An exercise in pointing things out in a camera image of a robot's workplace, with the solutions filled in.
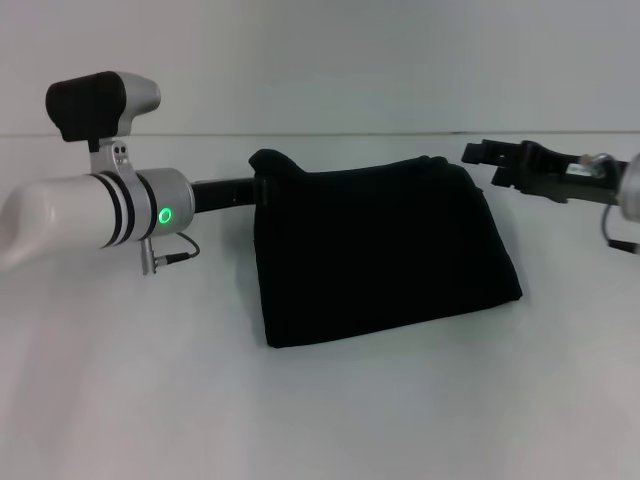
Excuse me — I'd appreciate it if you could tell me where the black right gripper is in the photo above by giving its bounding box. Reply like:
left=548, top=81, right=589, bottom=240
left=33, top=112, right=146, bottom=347
left=461, top=139, right=629, bottom=206

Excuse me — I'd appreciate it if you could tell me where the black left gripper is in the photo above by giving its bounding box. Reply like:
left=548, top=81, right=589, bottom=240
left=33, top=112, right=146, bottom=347
left=191, top=177, right=272, bottom=215

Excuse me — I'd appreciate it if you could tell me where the black shirt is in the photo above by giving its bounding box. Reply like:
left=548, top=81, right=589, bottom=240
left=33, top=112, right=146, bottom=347
left=248, top=148, right=524, bottom=350

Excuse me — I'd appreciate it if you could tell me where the left arm cable with connectors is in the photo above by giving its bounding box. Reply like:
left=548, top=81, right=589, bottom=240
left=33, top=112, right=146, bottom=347
left=138, top=232, right=201, bottom=275

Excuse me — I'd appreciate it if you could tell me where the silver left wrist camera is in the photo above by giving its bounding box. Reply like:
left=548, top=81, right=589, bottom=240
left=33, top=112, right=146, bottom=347
left=45, top=71, right=162, bottom=177

